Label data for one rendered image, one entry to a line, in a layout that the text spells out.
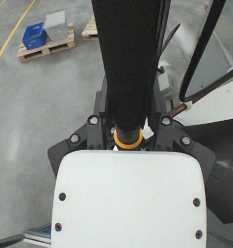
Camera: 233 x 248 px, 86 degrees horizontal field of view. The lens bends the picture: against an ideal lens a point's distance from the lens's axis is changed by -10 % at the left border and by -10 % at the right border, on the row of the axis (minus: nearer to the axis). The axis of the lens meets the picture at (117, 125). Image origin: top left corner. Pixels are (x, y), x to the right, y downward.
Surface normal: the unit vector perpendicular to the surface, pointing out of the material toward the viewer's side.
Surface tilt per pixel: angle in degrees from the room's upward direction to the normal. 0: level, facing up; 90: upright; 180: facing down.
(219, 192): 35
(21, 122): 0
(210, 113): 50
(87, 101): 0
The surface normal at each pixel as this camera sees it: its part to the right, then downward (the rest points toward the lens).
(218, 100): -0.81, -0.29
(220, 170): -0.47, -0.73
